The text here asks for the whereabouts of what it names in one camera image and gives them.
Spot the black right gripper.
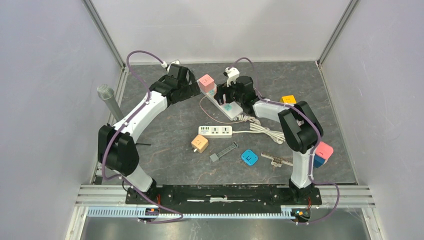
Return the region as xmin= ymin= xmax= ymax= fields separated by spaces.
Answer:
xmin=214 ymin=80 xmax=245 ymax=106

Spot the long white power strip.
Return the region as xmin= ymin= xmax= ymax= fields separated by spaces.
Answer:
xmin=200 ymin=85 xmax=243 ymax=121

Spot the pink cube plug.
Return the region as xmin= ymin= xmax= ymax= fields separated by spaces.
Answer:
xmin=197 ymin=74 xmax=216 ymax=93

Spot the yellow cube plug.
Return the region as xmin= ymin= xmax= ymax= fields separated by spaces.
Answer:
xmin=279 ymin=95 xmax=297 ymax=105

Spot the small white power strip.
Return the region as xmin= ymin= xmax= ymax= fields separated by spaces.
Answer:
xmin=198 ymin=125 xmax=233 ymax=139

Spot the beige dragon plug adapter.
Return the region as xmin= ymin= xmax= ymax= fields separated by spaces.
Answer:
xmin=191 ymin=134 xmax=209 ymax=153

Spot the blue plug adapter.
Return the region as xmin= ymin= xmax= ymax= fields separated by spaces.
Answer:
xmin=240 ymin=149 xmax=258 ymax=166

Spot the pink and blue block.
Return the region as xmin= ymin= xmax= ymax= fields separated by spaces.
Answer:
xmin=315 ymin=141 xmax=334 ymax=160

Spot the dark blue cube socket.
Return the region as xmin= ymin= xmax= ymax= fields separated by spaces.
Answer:
xmin=313 ymin=155 xmax=327 ymax=168

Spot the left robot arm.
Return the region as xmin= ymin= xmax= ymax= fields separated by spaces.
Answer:
xmin=97 ymin=62 xmax=200 ymax=204

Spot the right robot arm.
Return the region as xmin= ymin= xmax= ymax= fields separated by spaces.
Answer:
xmin=213 ymin=76 xmax=324 ymax=204

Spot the silver microphone on stand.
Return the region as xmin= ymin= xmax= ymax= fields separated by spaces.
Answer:
xmin=96 ymin=84 xmax=124 ymax=121

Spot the beige toothed ruler piece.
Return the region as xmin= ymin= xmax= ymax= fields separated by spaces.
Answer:
xmin=260 ymin=152 xmax=293 ymax=168

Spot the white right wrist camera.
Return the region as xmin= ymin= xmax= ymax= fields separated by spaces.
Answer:
xmin=223 ymin=67 xmax=240 ymax=87

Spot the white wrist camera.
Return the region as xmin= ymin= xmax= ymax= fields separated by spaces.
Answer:
xmin=223 ymin=67 xmax=240 ymax=87
xmin=161 ymin=59 xmax=181 ymax=72

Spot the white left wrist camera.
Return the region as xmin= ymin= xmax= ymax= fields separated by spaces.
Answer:
xmin=161 ymin=59 xmax=181 ymax=72

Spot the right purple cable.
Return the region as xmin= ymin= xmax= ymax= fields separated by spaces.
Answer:
xmin=230 ymin=56 xmax=340 ymax=226

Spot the purple cable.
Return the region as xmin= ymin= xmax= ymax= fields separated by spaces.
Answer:
xmin=100 ymin=50 xmax=185 ymax=225
xmin=230 ymin=56 xmax=340 ymax=226

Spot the pink thin cable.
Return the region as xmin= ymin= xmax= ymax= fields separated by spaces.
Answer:
xmin=198 ymin=96 xmax=233 ymax=125

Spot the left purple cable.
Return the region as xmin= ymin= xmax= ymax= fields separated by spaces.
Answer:
xmin=100 ymin=50 xmax=185 ymax=225

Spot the white power strip cable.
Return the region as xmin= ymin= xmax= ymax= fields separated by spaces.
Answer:
xmin=232 ymin=114 xmax=287 ymax=145

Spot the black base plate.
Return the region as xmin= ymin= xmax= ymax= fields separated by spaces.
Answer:
xmin=146 ymin=184 xmax=323 ymax=215

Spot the aluminium front rail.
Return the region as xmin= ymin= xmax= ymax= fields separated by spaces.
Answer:
xmin=75 ymin=185 xmax=376 ymax=220

